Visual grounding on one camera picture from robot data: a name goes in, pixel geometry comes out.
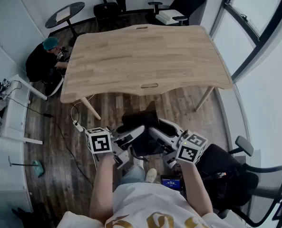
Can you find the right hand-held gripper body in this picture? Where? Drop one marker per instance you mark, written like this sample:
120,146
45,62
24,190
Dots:
187,153

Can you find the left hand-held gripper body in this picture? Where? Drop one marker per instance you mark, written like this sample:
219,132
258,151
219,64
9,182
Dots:
99,142

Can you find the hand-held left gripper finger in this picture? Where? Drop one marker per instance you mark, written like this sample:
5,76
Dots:
136,130

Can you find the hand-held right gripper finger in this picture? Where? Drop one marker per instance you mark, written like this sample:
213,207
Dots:
161,136

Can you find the person's right forearm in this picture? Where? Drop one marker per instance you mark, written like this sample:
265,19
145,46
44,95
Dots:
197,189

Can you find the person's left forearm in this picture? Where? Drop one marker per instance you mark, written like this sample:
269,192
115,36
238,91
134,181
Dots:
102,186

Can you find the white power strip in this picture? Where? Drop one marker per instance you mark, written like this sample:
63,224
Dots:
77,125

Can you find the small monitor with blue screen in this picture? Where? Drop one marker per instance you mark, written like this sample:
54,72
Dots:
171,183

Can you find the person's white shoe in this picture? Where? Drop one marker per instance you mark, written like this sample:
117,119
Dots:
150,175

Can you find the black mesh office chair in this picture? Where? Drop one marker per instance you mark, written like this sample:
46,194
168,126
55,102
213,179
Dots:
228,172

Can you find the person's blue jeans leg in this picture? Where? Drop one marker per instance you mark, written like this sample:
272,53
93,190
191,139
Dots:
132,176

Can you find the white shirt with gold print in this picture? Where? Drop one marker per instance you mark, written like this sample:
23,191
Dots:
155,205

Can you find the teal floor squeegee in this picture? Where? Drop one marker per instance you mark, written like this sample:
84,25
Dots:
38,168

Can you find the black white-rimmed bag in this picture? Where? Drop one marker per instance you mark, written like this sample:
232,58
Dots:
53,84

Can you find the white flat box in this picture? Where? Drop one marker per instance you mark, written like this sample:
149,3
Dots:
168,16

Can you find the round black side table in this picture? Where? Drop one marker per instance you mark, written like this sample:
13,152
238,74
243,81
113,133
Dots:
54,22

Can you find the cream flat box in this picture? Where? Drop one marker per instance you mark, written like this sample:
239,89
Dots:
63,15

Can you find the black window frame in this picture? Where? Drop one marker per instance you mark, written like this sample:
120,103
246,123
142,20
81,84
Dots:
262,41

